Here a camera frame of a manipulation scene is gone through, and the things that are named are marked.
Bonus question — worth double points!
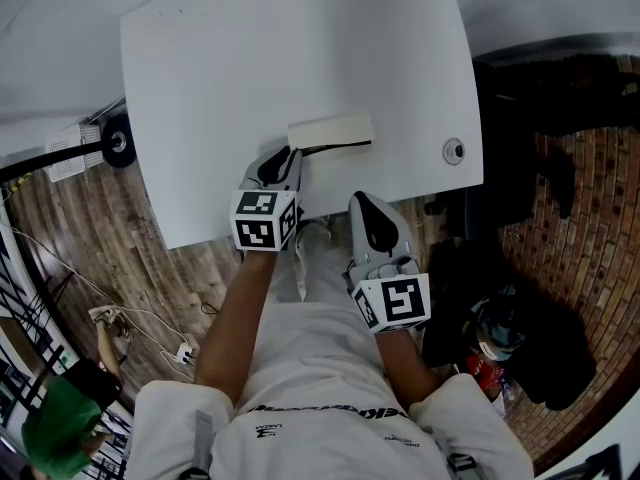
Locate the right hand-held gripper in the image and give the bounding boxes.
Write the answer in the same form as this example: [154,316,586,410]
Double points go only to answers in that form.
[342,191,432,335]

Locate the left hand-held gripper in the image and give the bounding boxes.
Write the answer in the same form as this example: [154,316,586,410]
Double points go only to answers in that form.
[228,146,305,253]

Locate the white glasses case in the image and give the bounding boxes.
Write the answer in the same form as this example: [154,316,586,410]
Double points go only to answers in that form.
[287,112,377,158]

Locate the person's right forearm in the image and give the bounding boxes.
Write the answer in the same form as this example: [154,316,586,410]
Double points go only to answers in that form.
[374,327,441,409]

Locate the person's left forearm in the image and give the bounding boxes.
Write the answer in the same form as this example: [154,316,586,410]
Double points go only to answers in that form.
[193,247,281,409]

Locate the person's light trousers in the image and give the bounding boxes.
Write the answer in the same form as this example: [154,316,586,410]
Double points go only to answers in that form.
[272,232,361,309]

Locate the person's beige shoe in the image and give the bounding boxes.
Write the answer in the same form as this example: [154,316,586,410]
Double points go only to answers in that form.
[299,220,331,249]

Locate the white table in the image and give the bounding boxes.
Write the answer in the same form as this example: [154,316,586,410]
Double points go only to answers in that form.
[119,0,485,251]

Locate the black coat rack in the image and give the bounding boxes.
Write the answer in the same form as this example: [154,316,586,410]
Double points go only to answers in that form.
[0,114,137,184]

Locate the red bag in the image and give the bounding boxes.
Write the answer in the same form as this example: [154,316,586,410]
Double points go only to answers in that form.
[467,353,511,394]

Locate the black office chair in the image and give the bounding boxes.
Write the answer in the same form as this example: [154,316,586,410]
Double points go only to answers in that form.
[424,55,640,242]

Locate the person's white shirt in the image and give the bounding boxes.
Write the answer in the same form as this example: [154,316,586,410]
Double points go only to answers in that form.
[124,302,536,480]

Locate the white perforated box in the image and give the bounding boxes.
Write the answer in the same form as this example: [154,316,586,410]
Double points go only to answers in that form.
[45,123,104,183]

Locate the black metal rack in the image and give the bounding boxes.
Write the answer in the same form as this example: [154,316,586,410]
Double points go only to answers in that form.
[0,187,126,480]

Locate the round grey cable grommet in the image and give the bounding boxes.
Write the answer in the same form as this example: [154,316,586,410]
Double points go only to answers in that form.
[442,137,466,166]

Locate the blue bag with brown straps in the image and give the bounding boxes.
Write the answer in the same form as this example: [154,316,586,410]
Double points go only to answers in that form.
[464,285,527,364]

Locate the white cable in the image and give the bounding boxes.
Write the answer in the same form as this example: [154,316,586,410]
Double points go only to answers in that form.
[9,227,191,357]

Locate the grey harness strap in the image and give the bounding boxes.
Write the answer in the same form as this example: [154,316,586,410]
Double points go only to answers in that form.
[192,410,214,474]
[434,430,481,474]

